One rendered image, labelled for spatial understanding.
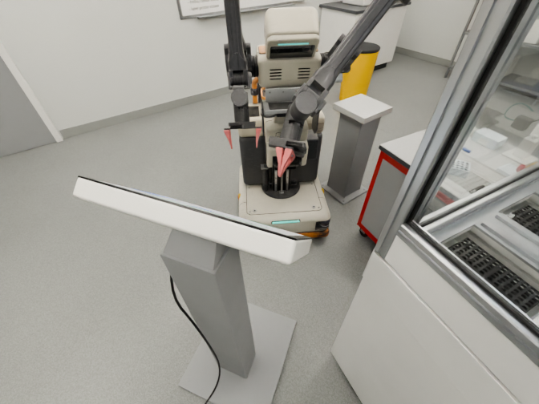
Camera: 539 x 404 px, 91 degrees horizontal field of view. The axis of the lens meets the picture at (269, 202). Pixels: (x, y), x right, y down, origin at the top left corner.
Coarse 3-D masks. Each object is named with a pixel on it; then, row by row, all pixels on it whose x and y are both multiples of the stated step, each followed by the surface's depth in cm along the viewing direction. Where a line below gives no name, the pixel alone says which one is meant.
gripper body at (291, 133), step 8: (288, 120) 74; (288, 128) 73; (296, 128) 73; (272, 136) 73; (280, 136) 75; (288, 136) 73; (296, 136) 73; (288, 144) 73; (296, 144) 72; (304, 144) 71
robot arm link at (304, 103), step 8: (296, 96) 74; (304, 96) 66; (312, 96) 67; (296, 104) 66; (304, 104) 66; (312, 104) 67; (320, 104) 76; (296, 112) 68; (304, 112) 66; (312, 112) 67
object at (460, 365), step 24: (384, 264) 73; (384, 288) 77; (408, 288) 68; (408, 312) 71; (432, 312) 63; (432, 336) 65; (456, 336) 60; (456, 360) 61; (456, 384) 63; (480, 384) 57
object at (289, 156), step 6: (270, 138) 73; (270, 144) 73; (276, 144) 73; (282, 144) 72; (288, 150) 72; (288, 156) 72; (294, 156) 76; (282, 162) 73; (288, 162) 76; (282, 168) 73; (282, 174) 75
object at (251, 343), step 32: (160, 256) 66; (224, 256) 66; (192, 288) 73; (224, 288) 70; (224, 320) 82; (256, 320) 151; (288, 320) 152; (224, 352) 110; (256, 352) 139; (192, 384) 130; (224, 384) 129; (256, 384) 129
